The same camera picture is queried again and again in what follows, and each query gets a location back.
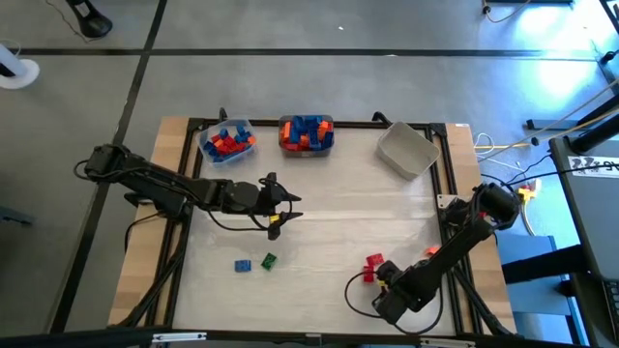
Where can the black stand base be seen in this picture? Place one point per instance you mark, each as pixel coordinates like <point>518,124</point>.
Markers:
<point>92,21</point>

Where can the blue medium brick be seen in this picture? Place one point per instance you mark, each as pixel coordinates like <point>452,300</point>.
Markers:
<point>317,121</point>

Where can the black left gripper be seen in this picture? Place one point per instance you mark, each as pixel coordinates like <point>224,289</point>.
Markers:
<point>246,198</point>

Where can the blue sloped brick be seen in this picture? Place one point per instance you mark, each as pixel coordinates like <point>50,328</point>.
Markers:
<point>243,266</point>

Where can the white plastic bin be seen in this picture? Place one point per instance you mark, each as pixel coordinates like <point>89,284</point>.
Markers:
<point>408,150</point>

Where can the clear plastic bin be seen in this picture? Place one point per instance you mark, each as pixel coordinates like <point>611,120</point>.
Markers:
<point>227,163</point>

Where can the red small brick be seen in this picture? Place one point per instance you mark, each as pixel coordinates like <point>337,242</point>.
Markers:
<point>241,146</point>
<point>216,138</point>
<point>230,143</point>
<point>374,259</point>
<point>368,275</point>

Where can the black aluminium table frame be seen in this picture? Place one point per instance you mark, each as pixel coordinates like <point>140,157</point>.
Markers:
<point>358,124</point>

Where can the yellow power strip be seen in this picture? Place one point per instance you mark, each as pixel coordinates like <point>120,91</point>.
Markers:
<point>527,192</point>

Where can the blue long brick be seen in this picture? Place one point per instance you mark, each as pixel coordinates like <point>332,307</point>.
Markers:
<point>304,124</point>
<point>296,135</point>
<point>329,141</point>

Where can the green medium brick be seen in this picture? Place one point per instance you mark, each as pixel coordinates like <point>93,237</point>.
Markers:
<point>269,261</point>

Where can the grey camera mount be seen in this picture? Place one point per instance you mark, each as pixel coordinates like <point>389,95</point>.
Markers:
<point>313,339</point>

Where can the silver metal bracket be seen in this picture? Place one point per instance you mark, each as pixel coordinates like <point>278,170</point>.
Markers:
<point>179,337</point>
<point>447,343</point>

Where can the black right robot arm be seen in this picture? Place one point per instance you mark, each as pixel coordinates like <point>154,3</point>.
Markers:
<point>464,232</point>

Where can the white printed label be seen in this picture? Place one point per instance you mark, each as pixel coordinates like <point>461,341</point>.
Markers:
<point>592,166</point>

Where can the orange long brick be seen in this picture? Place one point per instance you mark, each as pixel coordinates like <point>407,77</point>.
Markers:
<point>286,131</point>
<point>323,130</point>
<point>304,141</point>

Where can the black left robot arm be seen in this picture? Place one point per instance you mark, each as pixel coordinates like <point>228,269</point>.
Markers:
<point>145,179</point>

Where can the white mounting plate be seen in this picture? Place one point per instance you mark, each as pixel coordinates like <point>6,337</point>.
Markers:
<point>446,201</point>

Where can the white round stand base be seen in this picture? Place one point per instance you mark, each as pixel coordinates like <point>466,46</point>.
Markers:
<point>19,72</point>

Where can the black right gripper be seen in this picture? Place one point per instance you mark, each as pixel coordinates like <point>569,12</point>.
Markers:
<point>396,295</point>

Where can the dark grey plastic bin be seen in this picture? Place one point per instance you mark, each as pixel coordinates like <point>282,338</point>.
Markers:
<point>307,153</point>

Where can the red long brick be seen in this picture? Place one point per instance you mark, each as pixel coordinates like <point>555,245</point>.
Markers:
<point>292,147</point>

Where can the orange small brick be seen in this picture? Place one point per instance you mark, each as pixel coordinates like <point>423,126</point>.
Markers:
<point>432,250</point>
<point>219,143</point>
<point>251,140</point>

